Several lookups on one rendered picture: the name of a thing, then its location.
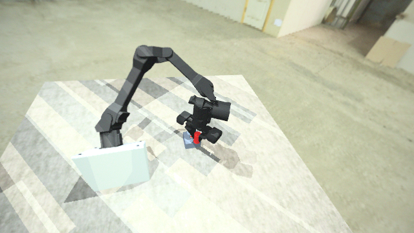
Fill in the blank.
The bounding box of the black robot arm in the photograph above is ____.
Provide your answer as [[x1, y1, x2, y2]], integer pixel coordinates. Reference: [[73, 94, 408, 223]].
[[94, 45, 231, 150]]

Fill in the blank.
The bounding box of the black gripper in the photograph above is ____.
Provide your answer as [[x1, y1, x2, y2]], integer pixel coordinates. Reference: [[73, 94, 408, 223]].
[[177, 111, 223, 144]]

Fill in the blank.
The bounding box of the pale blue square block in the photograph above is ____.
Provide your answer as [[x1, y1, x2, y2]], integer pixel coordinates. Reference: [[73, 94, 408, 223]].
[[182, 131, 201, 149]]

